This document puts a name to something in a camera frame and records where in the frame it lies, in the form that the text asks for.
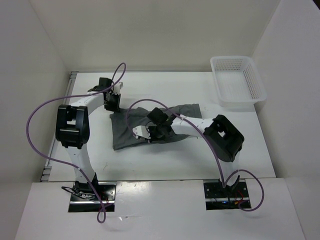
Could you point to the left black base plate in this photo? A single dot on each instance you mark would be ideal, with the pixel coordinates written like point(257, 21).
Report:
point(89, 203)

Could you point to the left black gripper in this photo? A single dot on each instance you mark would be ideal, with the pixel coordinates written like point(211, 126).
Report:
point(116, 106)

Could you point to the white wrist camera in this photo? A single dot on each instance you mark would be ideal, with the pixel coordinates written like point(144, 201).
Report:
point(141, 131)
point(116, 89)

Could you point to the white perforated plastic basket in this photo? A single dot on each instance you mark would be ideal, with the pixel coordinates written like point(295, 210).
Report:
point(237, 80)

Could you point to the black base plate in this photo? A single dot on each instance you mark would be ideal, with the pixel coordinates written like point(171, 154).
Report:
point(89, 203)
point(228, 198)

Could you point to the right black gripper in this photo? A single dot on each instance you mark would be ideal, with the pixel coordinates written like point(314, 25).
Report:
point(153, 139)

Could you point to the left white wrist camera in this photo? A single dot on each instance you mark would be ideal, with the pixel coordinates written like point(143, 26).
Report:
point(116, 89)

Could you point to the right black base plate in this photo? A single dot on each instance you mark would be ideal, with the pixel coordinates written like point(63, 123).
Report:
point(228, 198)

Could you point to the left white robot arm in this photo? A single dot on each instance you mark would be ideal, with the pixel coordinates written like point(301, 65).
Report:
point(73, 132)

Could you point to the grey shorts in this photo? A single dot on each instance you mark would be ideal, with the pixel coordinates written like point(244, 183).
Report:
point(122, 136)

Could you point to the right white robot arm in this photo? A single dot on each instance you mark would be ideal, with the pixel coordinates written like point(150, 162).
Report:
point(222, 137)

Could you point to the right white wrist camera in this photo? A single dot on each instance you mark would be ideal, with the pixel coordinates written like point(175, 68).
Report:
point(141, 131)

